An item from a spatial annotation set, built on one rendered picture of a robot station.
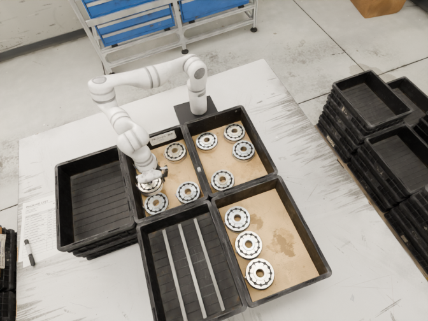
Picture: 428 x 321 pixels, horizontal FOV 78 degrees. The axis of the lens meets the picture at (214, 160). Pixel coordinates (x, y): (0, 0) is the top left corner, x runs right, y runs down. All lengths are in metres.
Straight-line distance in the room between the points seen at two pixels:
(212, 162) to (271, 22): 2.51
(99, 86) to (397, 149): 1.75
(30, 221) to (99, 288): 0.52
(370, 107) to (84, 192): 1.77
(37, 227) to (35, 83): 2.25
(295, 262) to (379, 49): 2.65
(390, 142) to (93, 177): 1.78
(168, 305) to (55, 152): 1.08
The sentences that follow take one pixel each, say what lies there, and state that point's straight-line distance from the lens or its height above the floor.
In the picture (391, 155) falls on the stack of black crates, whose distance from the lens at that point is 2.00.
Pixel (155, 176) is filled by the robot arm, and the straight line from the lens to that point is 1.00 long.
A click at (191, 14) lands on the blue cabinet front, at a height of 0.38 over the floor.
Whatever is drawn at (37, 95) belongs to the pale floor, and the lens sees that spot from 3.39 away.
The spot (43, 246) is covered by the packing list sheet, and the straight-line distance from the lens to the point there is 1.51.
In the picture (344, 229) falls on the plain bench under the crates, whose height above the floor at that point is 0.70.
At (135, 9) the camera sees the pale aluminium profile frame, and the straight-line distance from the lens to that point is 2.78.
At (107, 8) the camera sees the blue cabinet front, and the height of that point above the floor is 0.65.
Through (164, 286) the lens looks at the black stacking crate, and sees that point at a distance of 1.10.
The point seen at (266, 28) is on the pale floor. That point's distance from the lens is 3.39.
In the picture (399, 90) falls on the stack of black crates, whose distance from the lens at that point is 2.57.
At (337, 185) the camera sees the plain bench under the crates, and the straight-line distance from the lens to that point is 1.39.
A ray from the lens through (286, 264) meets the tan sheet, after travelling 1.09.
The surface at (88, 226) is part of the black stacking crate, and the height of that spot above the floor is 0.83.
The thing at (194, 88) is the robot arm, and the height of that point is 0.98.
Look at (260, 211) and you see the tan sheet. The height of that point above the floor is 0.83.
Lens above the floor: 1.89
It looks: 60 degrees down
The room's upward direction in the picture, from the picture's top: 10 degrees counter-clockwise
